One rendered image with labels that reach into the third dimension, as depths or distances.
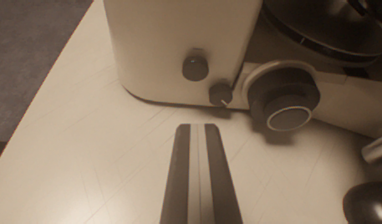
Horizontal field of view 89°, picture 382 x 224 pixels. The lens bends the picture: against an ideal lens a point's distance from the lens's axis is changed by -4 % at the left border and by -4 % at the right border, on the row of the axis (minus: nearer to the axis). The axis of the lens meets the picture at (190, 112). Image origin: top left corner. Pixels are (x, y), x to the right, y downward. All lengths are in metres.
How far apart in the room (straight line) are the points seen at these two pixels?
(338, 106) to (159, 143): 0.21
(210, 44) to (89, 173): 0.16
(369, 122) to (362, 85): 0.06
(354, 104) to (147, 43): 0.23
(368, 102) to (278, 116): 0.12
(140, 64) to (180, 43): 0.04
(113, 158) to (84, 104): 0.08
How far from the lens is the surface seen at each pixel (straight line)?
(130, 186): 0.20
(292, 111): 0.19
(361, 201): 0.26
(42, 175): 0.22
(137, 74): 0.21
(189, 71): 0.18
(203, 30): 0.17
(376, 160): 0.29
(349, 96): 0.28
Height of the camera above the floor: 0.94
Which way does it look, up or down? 53 degrees down
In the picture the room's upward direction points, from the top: 13 degrees clockwise
